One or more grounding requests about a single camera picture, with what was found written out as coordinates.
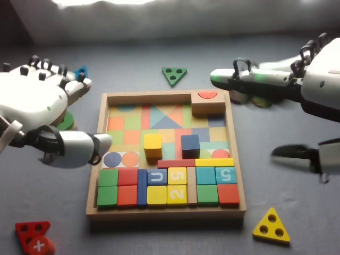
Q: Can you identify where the yellow cube block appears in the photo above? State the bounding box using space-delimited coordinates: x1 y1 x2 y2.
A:
143 133 163 159

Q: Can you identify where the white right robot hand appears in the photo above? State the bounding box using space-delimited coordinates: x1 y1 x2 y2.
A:
209 33 340 184

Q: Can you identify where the dark blue cube block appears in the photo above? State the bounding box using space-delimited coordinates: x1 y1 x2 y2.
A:
180 134 200 159

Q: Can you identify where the grey table cloth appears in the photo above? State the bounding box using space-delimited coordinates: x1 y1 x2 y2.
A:
0 34 340 255

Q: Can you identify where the orange swirl toy cookie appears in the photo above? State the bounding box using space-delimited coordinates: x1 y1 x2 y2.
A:
251 96 273 109

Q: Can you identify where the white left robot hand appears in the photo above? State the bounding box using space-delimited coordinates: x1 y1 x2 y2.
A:
0 55 114 168

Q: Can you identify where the red cylinder with white cross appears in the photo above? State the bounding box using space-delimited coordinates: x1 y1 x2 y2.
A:
28 235 56 255

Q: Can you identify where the green triangle with holes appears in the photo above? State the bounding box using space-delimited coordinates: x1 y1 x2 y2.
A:
161 67 188 88

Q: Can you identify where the dark chocolate toy cookie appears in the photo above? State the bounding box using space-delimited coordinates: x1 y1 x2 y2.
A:
229 90 251 105

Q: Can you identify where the wooden block with orange semicircle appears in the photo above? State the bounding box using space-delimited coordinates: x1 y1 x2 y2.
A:
191 90 226 117

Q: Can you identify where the red triangle with holes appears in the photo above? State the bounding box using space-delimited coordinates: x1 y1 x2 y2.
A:
15 220 51 254

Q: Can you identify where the yellow triangle with holes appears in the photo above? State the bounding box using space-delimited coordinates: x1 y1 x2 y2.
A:
252 207 291 245

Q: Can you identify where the blue triangle with holes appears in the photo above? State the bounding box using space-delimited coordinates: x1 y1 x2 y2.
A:
73 65 88 81

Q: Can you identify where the wooden puzzle tray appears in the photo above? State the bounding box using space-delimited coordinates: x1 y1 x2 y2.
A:
85 90 247 222

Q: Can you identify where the white backdrop sheet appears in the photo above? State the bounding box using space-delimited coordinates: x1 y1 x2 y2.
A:
0 0 340 47

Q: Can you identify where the stack of coloured rings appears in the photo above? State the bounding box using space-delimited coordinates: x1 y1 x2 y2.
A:
56 110 78 131

